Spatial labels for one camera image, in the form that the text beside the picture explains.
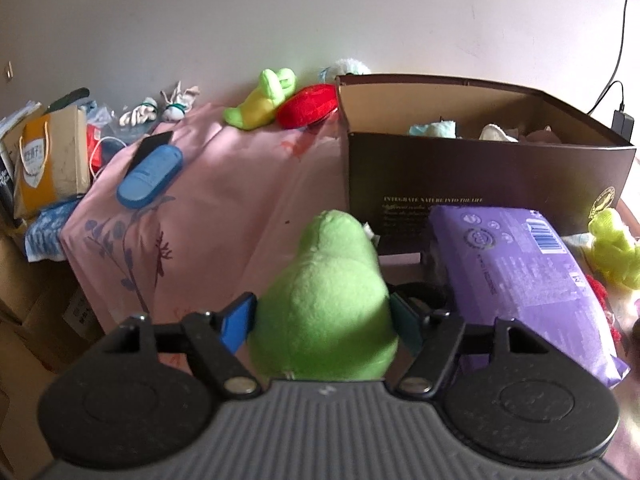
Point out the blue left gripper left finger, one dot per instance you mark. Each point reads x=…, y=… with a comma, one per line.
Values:
x=237, y=321

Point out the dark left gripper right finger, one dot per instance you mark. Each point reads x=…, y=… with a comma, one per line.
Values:
x=407, y=320

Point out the red plush pepper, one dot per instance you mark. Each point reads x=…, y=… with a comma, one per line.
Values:
x=308, y=106

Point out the red plush ball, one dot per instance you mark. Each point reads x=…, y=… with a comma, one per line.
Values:
x=602, y=296

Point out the light green cloth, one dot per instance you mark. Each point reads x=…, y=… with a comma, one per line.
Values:
x=445, y=129

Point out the brown cardboard box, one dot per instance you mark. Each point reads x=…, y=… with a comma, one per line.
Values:
x=515, y=147

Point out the purple wet wipes pack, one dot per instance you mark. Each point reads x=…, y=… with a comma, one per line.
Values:
x=510, y=263

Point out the white panda plush toy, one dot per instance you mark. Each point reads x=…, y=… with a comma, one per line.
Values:
x=342, y=67

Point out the green yellow plush toy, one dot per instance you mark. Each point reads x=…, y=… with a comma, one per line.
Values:
x=258, y=109

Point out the black smartphone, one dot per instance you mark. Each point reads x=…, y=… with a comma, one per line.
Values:
x=147, y=145

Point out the yellow paper shopping bag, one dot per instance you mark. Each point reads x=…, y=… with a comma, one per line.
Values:
x=52, y=161

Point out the black power adapter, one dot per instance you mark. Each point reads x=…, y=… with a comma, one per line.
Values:
x=622, y=123

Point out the blue plastic case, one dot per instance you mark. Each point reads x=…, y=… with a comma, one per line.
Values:
x=149, y=173

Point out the green round plush toy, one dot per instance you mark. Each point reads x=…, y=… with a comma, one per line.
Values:
x=326, y=316

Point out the lime green plush toy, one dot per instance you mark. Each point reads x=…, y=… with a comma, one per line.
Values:
x=614, y=251

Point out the white tied sock doll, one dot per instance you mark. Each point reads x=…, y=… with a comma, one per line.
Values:
x=178, y=102

